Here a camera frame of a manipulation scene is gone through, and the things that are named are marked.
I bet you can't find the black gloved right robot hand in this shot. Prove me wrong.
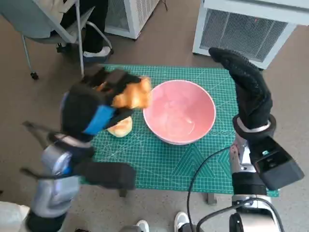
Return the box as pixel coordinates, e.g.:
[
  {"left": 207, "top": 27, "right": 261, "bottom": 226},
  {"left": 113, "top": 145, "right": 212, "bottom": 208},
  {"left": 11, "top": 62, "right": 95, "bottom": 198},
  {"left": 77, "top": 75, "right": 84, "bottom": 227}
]
[{"left": 209, "top": 47, "right": 273, "bottom": 130}]

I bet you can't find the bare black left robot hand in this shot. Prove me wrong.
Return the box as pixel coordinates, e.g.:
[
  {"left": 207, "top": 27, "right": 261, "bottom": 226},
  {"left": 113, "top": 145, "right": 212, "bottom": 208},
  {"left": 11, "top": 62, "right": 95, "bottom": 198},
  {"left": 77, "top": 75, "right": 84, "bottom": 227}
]
[{"left": 60, "top": 69, "right": 143, "bottom": 136}]

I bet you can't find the pale round toy bread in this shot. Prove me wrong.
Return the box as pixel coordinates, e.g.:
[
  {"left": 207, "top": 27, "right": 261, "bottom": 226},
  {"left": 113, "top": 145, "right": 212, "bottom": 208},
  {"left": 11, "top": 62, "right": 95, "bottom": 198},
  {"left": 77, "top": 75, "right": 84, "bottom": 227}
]
[{"left": 107, "top": 116, "right": 133, "bottom": 138}]

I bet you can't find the orange twisted toy bread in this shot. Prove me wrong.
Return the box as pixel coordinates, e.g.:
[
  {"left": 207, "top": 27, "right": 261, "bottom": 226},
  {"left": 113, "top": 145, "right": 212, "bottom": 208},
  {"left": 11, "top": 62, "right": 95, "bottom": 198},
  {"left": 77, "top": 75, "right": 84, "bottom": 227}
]
[{"left": 96, "top": 76, "right": 153, "bottom": 109}]

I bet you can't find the pink bowl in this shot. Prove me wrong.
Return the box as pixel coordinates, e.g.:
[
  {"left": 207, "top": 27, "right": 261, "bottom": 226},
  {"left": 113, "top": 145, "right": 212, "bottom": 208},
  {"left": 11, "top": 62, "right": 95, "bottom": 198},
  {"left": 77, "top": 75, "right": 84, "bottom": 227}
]
[{"left": 142, "top": 81, "right": 216, "bottom": 145}]

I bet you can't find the large white mesh-front cabinet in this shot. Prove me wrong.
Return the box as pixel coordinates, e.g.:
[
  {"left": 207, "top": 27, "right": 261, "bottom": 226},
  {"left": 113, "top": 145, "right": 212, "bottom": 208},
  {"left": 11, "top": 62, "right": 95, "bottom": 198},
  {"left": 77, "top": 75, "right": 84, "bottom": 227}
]
[{"left": 192, "top": 0, "right": 309, "bottom": 71}]

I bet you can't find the green cutting mat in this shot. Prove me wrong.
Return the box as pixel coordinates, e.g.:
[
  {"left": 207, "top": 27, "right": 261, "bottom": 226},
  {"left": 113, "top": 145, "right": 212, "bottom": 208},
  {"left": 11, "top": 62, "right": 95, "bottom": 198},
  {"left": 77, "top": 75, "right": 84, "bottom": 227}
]
[{"left": 79, "top": 64, "right": 281, "bottom": 197}]

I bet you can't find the small white mesh-front cabinet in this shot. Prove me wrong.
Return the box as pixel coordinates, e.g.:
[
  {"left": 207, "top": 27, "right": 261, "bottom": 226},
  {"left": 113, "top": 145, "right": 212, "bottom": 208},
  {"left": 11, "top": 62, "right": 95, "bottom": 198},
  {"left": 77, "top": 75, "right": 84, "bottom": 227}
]
[{"left": 104, "top": 0, "right": 161, "bottom": 39}]

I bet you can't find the person in white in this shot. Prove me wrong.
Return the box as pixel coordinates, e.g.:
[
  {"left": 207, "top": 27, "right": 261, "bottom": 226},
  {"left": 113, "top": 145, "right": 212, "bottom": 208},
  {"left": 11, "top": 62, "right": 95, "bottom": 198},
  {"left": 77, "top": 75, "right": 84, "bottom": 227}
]
[{"left": 0, "top": 200, "right": 32, "bottom": 232}]

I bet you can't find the white shoe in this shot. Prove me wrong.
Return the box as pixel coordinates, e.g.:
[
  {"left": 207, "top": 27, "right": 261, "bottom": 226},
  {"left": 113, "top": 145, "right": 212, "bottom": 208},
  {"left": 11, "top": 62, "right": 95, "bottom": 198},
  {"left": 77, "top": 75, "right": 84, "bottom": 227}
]
[
  {"left": 174, "top": 211, "right": 191, "bottom": 232},
  {"left": 136, "top": 219, "right": 150, "bottom": 232}
]

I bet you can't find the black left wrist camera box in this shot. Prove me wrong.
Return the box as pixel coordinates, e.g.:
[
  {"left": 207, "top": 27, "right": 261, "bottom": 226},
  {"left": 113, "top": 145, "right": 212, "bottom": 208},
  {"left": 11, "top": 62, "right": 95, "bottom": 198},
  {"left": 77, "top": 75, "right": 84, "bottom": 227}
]
[{"left": 72, "top": 161, "right": 136, "bottom": 190}]

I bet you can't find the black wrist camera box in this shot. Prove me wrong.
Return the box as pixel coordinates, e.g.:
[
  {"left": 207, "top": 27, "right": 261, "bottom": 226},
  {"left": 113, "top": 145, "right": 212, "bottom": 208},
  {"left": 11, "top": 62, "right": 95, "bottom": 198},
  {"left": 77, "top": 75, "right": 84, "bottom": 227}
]
[
  {"left": 248, "top": 135, "right": 305, "bottom": 190},
  {"left": 72, "top": 161, "right": 136, "bottom": 190}
]

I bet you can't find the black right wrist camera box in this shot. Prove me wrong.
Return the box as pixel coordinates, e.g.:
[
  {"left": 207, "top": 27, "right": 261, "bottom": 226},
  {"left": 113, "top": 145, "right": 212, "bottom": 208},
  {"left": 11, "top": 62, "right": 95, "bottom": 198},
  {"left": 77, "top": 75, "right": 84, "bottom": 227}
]
[{"left": 248, "top": 135, "right": 305, "bottom": 190}]

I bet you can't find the grey chair with metal frame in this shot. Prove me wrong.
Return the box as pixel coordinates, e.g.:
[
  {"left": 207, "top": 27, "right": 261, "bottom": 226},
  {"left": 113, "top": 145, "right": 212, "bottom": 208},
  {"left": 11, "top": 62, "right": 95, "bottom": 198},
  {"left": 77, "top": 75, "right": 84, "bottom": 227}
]
[{"left": 0, "top": 0, "right": 114, "bottom": 80}]

